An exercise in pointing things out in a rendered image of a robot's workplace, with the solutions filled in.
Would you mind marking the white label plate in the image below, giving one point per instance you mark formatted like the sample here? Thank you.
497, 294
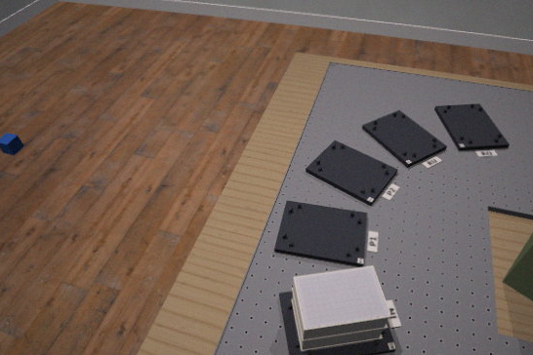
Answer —
432, 162
393, 318
372, 242
391, 191
486, 153

